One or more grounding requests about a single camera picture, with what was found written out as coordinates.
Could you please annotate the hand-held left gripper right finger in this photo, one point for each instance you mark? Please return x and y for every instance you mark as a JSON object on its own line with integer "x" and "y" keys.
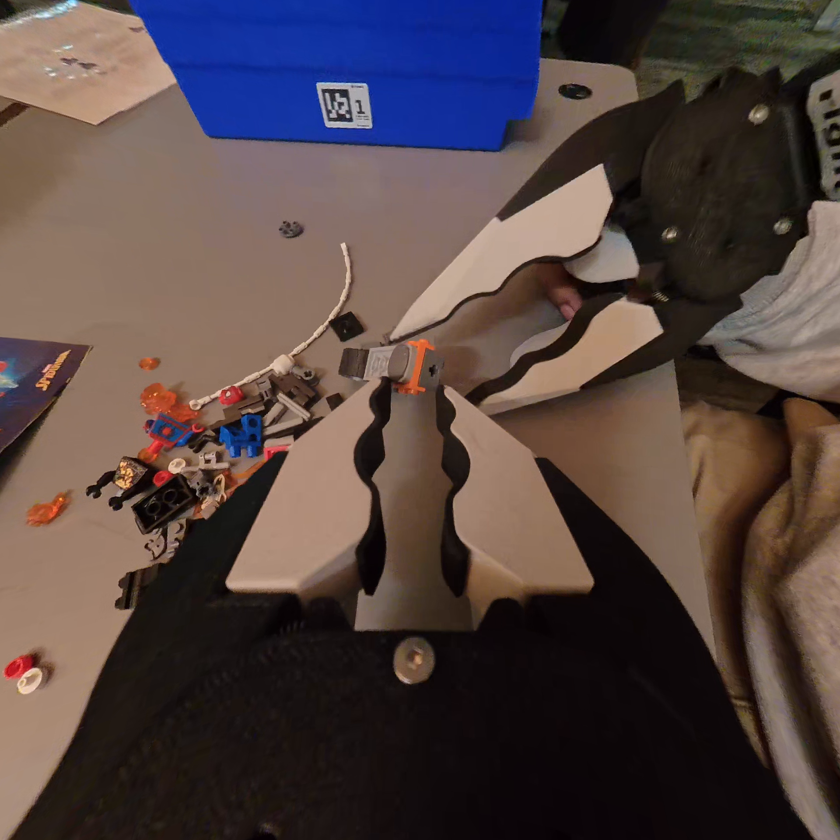
{"x": 518, "y": 525}

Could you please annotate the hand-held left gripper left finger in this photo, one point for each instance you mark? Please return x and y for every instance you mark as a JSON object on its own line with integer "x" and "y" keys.
{"x": 298, "y": 518}

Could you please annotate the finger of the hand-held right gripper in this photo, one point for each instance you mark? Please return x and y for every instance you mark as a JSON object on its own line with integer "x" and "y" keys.
{"x": 610, "y": 348}
{"x": 525, "y": 236}

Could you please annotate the grey and orange lego assembly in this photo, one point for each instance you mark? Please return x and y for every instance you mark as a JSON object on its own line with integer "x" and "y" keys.
{"x": 387, "y": 361}

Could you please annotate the pile of loose lego pieces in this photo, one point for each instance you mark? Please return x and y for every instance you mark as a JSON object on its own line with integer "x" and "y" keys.
{"x": 243, "y": 420}

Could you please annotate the black square lego tile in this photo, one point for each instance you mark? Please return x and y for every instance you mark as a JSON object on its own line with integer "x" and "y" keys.
{"x": 346, "y": 325}

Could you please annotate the dark round lego piece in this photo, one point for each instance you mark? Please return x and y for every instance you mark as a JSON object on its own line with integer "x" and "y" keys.
{"x": 290, "y": 228}

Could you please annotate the orange lego flame piece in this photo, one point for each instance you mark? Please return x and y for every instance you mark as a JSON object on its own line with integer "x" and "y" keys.
{"x": 47, "y": 508}

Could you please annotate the lego instruction booklet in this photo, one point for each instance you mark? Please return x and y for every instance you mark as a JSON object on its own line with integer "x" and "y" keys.
{"x": 33, "y": 380}

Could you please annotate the white round lego stud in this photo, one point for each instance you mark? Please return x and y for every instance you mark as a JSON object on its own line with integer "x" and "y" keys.
{"x": 30, "y": 680}

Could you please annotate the red round lego stud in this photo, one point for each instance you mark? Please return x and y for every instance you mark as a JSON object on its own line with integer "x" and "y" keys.
{"x": 18, "y": 665}

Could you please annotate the person's right hand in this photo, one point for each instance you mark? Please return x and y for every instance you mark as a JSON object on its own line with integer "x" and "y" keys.
{"x": 565, "y": 295}

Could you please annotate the beige cloth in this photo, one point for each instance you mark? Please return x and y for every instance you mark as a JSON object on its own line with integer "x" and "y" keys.
{"x": 722, "y": 525}

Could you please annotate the blue plastic bin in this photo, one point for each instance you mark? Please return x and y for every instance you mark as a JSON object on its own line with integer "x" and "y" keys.
{"x": 354, "y": 59}

